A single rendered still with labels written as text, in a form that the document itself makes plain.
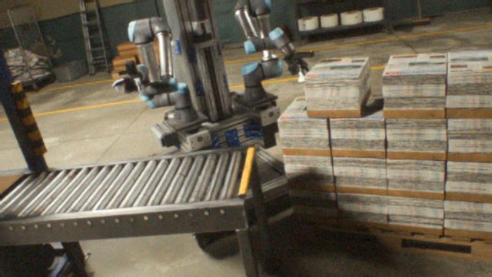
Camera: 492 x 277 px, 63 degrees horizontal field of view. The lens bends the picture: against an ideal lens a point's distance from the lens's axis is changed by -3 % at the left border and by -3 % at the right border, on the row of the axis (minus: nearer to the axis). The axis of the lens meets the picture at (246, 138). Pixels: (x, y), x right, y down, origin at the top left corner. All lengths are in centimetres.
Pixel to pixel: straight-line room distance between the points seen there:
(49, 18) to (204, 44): 784
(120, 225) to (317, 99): 116
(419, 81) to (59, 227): 176
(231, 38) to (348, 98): 691
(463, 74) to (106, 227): 171
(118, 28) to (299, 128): 761
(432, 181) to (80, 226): 171
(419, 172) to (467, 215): 34
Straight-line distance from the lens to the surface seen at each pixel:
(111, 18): 957
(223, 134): 265
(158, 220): 175
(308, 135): 228
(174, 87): 224
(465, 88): 210
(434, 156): 223
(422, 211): 240
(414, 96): 211
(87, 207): 196
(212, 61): 268
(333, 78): 213
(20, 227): 208
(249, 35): 245
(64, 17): 1006
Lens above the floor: 166
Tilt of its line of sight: 23 degrees down
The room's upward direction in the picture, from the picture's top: 11 degrees counter-clockwise
